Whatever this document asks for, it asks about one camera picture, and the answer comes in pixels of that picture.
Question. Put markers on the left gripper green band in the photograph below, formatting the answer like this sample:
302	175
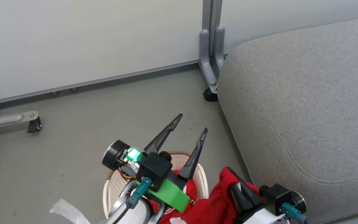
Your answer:
169	196

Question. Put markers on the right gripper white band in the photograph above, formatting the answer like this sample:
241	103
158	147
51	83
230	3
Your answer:
259	217

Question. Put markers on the red clothing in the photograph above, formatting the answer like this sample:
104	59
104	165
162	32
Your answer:
216	205

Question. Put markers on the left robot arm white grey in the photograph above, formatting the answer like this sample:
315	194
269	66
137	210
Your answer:
135	213

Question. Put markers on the white plastic laundry basket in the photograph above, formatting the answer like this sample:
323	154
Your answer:
117	183

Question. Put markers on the black caster wheel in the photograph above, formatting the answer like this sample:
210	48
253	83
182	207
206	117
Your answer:
35	125
210	95

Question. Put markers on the grey fabric sofa cushion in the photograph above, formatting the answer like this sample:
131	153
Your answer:
306	109

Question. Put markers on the grey partition foot bar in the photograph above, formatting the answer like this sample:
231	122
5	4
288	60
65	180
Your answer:
2	119

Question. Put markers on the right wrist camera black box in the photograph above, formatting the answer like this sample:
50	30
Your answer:
275	196

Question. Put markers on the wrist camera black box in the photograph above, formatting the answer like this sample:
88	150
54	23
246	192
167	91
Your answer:
154	169
275	196

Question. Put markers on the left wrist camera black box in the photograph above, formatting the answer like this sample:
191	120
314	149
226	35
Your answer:
154	169

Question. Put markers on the grey partition post with foot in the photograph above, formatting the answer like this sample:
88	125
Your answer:
208	62

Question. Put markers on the grey partition bottom rail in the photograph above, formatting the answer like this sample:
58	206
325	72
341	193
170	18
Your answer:
89	83

